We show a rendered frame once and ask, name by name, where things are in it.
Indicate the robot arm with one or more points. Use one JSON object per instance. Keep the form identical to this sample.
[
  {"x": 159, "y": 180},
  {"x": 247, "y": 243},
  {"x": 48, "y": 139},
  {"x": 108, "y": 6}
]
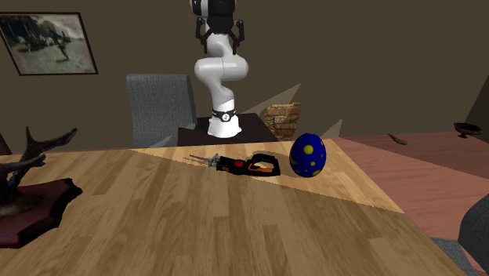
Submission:
[{"x": 221, "y": 70}]

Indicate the dark footed bowl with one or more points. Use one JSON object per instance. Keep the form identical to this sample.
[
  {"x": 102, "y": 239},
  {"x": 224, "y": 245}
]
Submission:
[{"x": 467, "y": 129}]

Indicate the brown stone block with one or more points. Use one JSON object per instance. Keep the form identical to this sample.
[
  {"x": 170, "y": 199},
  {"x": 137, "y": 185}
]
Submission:
[{"x": 283, "y": 120}]

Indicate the framed wall picture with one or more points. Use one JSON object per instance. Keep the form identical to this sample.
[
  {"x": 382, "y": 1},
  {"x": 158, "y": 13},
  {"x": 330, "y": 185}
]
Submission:
[{"x": 46, "y": 44}]

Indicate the blue egg with yellow spots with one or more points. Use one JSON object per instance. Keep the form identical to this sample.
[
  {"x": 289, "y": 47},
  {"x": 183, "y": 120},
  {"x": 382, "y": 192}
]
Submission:
[{"x": 307, "y": 156}]

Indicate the black and orange hand saw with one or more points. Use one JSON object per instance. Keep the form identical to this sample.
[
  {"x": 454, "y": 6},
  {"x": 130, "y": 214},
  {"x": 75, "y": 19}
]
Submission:
[{"x": 244, "y": 166}]

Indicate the small brown flat piece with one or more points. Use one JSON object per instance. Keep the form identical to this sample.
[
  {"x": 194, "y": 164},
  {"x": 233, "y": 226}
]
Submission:
[{"x": 398, "y": 140}]

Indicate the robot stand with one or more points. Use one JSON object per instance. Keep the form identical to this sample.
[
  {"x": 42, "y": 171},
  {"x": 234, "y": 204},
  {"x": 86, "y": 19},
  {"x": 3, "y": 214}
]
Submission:
[{"x": 259, "y": 132}]

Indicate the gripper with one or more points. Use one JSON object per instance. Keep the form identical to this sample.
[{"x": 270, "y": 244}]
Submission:
[{"x": 220, "y": 15}]

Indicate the dark antler sculpture on red base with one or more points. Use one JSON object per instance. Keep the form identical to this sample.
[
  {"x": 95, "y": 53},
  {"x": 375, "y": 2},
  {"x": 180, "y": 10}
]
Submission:
[{"x": 36, "y": 214}]

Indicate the grey upholstered chair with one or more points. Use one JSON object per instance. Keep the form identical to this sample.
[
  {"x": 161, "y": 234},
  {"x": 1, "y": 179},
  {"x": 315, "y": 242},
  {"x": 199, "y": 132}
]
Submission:
[
  {"x": 158, "y": 111},
  {"x": 475, "y": 229}
]

